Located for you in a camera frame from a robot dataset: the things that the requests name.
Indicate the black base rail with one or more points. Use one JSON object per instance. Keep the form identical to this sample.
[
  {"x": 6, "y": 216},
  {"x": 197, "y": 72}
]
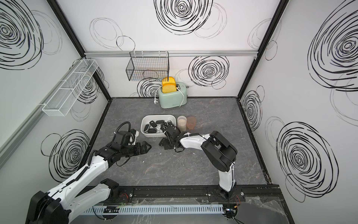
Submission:
[{"x": 210, "y": 192}]

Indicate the black wire basket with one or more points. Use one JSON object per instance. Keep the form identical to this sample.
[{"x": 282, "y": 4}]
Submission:
[{"x": 148, "y": 65}]

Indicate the beige cylindrical cup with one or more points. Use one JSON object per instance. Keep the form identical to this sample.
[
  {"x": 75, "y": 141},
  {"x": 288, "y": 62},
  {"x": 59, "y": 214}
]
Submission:
[{"x": 181, "y": 123}]

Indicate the white mesh wall shelf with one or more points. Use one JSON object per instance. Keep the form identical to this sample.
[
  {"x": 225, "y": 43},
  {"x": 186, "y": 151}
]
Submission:
[{"x": 70, "y": 88}]

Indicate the yellow toast slices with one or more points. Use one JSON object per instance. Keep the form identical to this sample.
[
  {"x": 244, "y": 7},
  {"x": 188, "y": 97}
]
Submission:
[{"x": 168, "y": 85}]

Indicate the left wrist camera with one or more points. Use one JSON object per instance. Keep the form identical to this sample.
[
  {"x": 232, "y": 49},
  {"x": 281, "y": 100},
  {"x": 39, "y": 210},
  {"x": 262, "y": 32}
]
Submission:
[{"x": 125, "y": 137}]

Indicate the round cork coaster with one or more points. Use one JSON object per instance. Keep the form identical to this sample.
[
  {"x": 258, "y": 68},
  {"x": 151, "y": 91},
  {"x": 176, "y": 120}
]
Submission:
[{"x": 191, "y": 122}]

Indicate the black key fob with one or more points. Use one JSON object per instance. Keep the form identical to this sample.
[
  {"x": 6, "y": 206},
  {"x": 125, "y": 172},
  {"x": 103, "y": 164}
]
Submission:
[{"x": 164, "y": 124}]

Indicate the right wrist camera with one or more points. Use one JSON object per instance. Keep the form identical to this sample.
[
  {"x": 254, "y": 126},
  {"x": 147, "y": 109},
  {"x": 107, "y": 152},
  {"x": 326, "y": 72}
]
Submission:
[{"x": 171, "y": 131}]

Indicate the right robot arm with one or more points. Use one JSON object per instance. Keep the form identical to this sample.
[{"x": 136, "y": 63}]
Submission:
[{"x": 220, "y": 152}]

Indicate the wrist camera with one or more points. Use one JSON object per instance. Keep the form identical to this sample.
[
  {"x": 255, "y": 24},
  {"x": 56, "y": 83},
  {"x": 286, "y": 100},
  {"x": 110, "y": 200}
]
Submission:
[
  {"x": 125, "y": 137},
  {"x": 171, "y": 131}
]

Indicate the white storage box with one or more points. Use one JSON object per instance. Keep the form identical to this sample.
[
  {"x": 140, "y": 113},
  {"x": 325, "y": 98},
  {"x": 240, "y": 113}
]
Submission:
[{"x": 149, "y": 118}]

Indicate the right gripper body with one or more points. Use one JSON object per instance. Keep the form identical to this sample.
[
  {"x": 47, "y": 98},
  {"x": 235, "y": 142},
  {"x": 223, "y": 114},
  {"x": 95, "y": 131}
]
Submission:
[{"x": 168, "y": 143}]

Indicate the black key bottom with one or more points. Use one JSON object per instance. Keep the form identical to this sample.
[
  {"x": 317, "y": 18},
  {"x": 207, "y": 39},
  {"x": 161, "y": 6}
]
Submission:
[{"x": 152, "y": 130}]

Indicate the mint green toaster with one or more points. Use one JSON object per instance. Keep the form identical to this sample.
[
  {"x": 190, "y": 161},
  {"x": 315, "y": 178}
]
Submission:
[{"x": 174, "y": 99}]

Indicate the grey slotted cable duct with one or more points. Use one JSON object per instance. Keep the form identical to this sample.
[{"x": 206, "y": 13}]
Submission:
[{"x": 156, "y": 209}]

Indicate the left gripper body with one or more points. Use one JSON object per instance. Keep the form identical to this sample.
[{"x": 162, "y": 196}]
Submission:
[{"x": 134, "y": 150}]

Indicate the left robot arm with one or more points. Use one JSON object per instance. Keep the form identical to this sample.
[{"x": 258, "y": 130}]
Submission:
[{"x": 63, "y": 203}]

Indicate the white car key fob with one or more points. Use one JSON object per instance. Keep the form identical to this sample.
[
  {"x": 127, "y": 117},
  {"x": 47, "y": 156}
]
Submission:
[{"x": 158, "y": 128}]

